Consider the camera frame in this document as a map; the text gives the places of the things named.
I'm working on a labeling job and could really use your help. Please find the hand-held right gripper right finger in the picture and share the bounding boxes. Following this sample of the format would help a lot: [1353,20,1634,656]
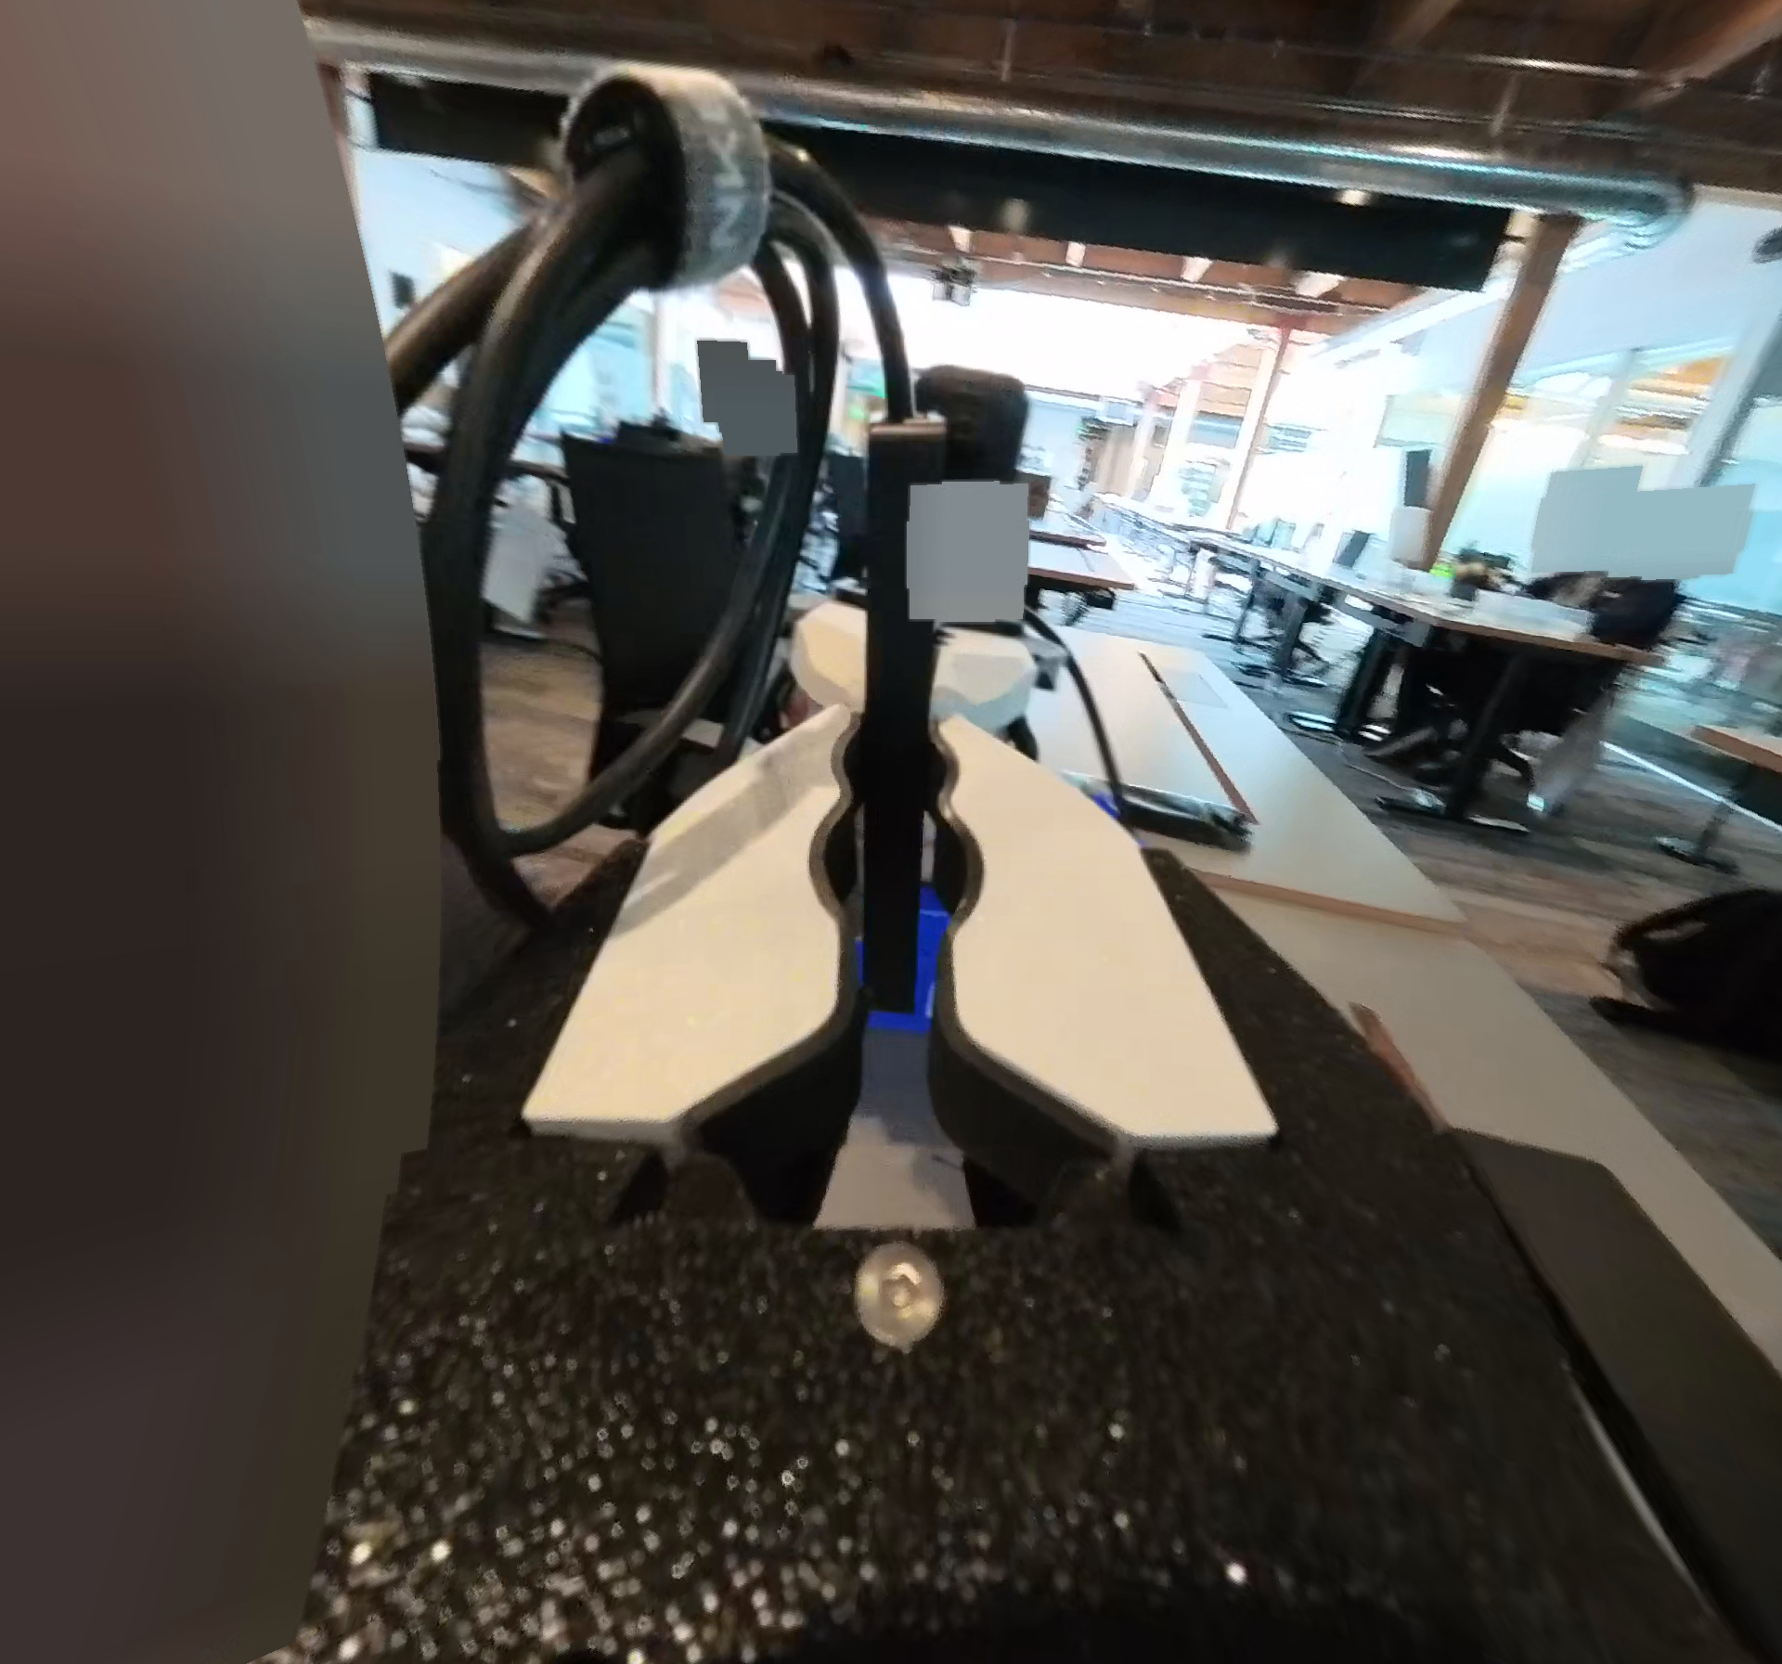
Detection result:
[928,716,1278,1217]

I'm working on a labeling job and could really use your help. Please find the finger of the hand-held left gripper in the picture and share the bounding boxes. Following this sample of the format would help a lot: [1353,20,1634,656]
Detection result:
[932,625,1045,732]
[789,596,875,719]

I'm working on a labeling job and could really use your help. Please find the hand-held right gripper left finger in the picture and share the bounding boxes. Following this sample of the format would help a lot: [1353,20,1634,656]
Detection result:
[522,704,872,1217]

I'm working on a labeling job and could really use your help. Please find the grey usb hub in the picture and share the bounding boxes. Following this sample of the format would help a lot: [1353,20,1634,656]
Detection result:
[853,415,952,1015]

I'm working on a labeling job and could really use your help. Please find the blue plastic bin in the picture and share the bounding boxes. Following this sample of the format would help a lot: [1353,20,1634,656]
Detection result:
[855,784,1137,1042]

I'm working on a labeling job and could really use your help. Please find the black office chair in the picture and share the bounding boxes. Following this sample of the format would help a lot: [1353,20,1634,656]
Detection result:
[559,416,838,842]

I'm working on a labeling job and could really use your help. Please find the silver ceiling pipe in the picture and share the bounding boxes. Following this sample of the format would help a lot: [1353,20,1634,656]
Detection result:
[303,14,1693,266]

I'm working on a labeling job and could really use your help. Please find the wooden office desk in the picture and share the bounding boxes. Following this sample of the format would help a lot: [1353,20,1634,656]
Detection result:
[1210,528,1693,832]

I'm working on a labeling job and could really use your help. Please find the black backpack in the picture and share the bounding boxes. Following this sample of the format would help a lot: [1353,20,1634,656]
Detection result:
[1601,885,1782,1062]

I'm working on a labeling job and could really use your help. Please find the black flat slab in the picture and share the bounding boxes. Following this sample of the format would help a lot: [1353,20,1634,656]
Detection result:
[1448,1124,1782,1511]

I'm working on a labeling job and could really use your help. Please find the thin black cable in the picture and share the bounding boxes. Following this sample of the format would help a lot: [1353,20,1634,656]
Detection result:
[1022,622,1122,795]

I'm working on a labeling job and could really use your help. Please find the grey table cable flap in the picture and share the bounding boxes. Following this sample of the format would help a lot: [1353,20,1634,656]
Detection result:
[1114,645,1262,845]

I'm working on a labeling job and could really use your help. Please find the grey velcro cable strap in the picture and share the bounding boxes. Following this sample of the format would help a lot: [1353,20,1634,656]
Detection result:
[565,67,769,290]

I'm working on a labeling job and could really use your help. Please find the thick black hub cable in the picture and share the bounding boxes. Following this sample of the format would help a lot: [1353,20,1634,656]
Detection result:
[390,77,928,929]

